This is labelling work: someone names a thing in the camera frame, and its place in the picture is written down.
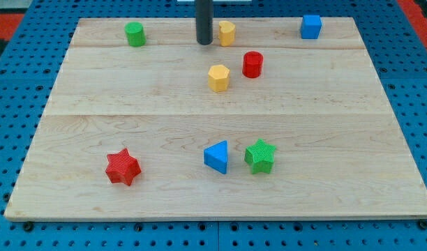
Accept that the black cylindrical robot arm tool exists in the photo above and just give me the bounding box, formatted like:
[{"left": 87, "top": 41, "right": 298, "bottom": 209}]
[{"left": 195, "top": 0, "right": 214, "bottom": 45}]

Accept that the blue triangle block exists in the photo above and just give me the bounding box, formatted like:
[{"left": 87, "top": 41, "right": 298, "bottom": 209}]
[{"left": 203, "top": 140, "right": 228, "bottom": 174}]

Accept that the yellow hexagon block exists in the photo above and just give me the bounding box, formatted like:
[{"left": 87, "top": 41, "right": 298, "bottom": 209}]
[{"left": 208, "top": 65, "right": 230, "bottom": 92}]

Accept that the green star block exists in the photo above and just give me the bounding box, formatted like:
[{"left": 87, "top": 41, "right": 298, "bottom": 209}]
[{"left": 244, "top": 139, "right": 276, "bottom": 174}]

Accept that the light wooden board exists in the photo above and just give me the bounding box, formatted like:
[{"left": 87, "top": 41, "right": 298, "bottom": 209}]
[{"left": 4, "top": 17, "right": 427, "bottom": 222}]

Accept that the red cylinder block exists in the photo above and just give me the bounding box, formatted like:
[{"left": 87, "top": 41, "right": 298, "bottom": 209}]
[{"left": 242, "top": 51, "right": 264, "bottom": 78}]

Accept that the yellow heart block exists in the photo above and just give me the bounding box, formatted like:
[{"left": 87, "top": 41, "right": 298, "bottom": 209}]
[{"left": 218, "top": 21, "right": 236, "bottom": 47}]

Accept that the red star block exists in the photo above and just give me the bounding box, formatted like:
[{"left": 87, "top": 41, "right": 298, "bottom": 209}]
[{"left": 105, "top": 149, "right": 142, "bottom": 186}]

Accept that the green cylinder block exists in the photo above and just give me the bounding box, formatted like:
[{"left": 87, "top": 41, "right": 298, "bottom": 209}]
[{"left": 124, "top": 22, "right": 147, "bottom": 47}]

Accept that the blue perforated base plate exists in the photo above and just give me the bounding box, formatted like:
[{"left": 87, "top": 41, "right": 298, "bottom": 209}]
[{"left": 0, "top": 0, "right": 427, "bottom": 250}]

